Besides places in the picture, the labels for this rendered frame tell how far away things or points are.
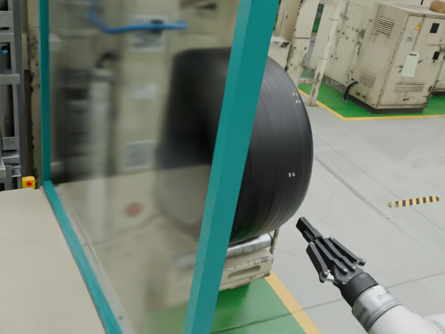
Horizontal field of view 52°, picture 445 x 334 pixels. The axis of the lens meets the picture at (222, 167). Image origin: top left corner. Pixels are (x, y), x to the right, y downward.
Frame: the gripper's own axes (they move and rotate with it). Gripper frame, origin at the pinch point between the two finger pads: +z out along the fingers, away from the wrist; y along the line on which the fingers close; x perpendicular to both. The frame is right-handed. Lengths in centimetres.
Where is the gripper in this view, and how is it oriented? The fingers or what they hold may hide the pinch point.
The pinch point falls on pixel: (308, 230)
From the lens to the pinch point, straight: 112.0
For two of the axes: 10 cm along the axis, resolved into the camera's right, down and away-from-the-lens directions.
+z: -4.7, -5.9, 6.5
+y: -8.5, 1.1, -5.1
